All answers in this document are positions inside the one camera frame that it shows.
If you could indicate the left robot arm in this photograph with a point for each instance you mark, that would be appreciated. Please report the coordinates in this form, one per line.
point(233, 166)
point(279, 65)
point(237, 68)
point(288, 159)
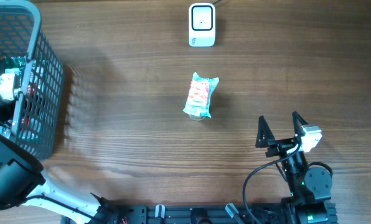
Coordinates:
point(23, 181)

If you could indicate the grey plastic mesh basket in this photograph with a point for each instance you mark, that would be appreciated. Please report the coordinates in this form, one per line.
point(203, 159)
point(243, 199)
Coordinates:
point(35, 111)

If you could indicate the red white tissue pack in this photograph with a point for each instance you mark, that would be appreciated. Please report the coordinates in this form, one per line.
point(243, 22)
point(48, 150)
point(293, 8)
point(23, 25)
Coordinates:
point(198, 93)

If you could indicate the green white gloves package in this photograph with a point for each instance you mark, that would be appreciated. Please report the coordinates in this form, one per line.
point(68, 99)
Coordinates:
point(15, 65)

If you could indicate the teal wet wipes pack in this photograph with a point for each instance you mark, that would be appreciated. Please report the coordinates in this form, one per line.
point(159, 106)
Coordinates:
point(199, 110)

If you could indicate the white barcode scanner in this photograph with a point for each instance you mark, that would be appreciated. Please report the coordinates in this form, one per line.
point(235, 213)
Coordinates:
point(202, 25)

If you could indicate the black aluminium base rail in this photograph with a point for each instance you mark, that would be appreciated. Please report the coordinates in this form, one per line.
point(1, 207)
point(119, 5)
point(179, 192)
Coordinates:
point(264, 212)

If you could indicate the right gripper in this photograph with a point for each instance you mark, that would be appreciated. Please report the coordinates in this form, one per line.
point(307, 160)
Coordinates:
point(279, 146)

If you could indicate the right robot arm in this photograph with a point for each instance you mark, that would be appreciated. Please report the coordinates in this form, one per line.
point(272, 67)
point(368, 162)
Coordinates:
point(309, 183)

